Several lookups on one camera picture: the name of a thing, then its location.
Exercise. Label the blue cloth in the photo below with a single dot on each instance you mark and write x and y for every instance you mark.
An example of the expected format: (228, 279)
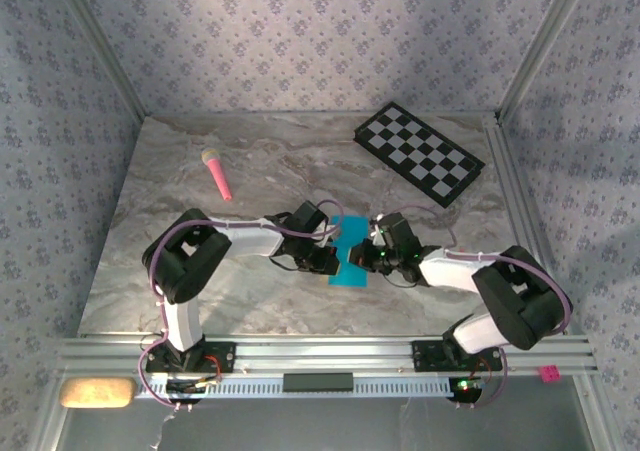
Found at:
(350, 231)

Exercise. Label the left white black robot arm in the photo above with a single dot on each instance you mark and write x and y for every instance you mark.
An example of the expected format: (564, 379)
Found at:
(250, 241)

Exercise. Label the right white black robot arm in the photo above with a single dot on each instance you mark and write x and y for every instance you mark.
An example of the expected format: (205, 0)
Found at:
(450, 271)

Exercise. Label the black white checkerboard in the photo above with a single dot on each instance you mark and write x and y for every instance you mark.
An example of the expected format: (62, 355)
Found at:
(420, 153)

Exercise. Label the pink toy microphone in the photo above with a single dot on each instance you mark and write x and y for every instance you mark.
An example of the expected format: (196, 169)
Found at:
(217, 173)

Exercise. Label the controller board with green light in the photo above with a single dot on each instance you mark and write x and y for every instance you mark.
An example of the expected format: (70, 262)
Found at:
(467, 387)

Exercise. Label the small pink cube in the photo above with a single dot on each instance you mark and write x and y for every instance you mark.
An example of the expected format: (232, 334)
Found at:
(549, 373)

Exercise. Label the tan oblong sponge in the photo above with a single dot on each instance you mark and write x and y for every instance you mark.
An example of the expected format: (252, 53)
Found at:
(97, 393)

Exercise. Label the long aluminium mounting rail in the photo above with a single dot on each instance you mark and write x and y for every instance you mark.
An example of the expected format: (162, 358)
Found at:
(320, 351)

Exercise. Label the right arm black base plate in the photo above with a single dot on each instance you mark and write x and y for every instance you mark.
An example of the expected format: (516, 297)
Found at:
(425, 356)

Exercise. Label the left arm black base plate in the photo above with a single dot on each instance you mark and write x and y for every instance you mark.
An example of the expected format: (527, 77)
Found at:
(220, 358)

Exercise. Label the aluminium side rail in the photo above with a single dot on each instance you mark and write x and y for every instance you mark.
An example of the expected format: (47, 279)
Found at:
(505, 171)

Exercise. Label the aluminium frame bar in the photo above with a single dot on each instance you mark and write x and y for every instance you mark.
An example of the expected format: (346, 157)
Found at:
(595, 421)
(47, 421)

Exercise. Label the aluminium frame post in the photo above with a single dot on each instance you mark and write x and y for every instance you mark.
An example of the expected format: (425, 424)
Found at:
(103, 46)
(540, 46)

